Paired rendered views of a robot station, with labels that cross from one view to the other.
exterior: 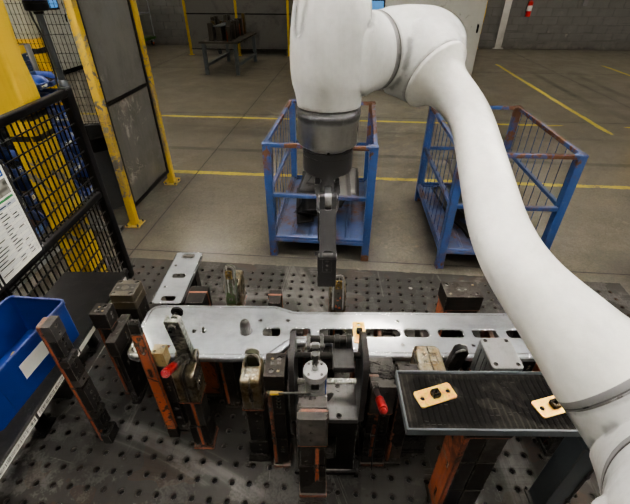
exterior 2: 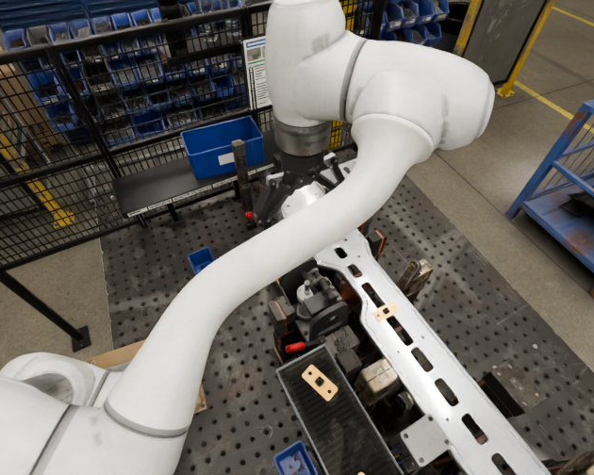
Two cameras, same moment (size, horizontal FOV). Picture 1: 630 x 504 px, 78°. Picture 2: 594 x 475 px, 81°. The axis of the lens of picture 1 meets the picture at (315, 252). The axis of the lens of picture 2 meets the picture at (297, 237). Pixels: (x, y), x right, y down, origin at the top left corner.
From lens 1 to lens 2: 0.56 m
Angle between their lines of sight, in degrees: 46
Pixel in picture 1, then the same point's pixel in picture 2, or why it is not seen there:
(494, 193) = (227, 257)
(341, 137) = (284, 142)
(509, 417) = (332, 452)
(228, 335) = not seen: hidden behind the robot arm
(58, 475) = (221, 222)
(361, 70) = (294, 97)
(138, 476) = not seen: hidden behind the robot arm
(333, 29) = (269, 51)
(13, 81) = not seen: outside the picture
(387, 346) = (387, 339)
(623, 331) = (134, 386)
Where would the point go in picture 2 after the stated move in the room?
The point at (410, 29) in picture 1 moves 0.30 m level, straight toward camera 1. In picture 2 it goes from (367, 79) to (92, 123)
